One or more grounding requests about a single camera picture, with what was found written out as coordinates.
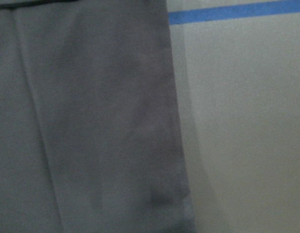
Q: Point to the dark brown t-shirt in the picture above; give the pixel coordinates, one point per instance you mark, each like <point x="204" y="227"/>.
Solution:
<point x="90" y="138"/>

